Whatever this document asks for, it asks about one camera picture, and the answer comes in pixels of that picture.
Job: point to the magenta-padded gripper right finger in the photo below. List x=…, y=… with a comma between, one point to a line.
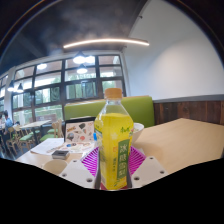
x=149, y=171

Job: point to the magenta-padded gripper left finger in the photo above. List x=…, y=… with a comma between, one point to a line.
x=76, y=172

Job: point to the yellow drink bottle orange cap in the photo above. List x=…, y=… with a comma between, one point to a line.
x=111, y=140

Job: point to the small dark box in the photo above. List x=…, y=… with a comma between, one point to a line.
x=60, y=154

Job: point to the printed sticker sheet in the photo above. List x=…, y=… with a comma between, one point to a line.
x=78, y=145

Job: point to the small blue-capped bottle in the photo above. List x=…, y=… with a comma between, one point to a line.
x=95, y=137

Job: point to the black-framed tablet with pictures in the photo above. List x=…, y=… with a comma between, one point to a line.
x=80, y=131

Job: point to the group of wooden green-seat chairs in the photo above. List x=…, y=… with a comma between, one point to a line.
x=25, y=136

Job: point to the wooden dining table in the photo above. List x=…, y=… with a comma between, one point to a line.
x=35, y=124

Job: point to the green upholstered bench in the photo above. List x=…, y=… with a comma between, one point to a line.
x=140, y=108

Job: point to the person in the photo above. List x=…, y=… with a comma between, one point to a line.
x=7, y=121

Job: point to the long curved ceiling light strip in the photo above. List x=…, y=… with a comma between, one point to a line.
x=106, y=41

